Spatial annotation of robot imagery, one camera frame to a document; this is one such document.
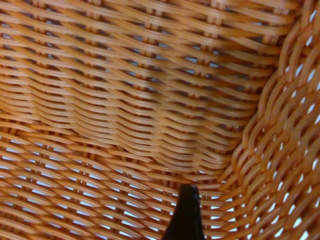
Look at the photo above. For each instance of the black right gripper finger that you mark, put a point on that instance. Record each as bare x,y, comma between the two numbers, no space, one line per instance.
187,217

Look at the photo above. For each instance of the orange woven wicker basket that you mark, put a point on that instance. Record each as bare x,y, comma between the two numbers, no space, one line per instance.
140,100

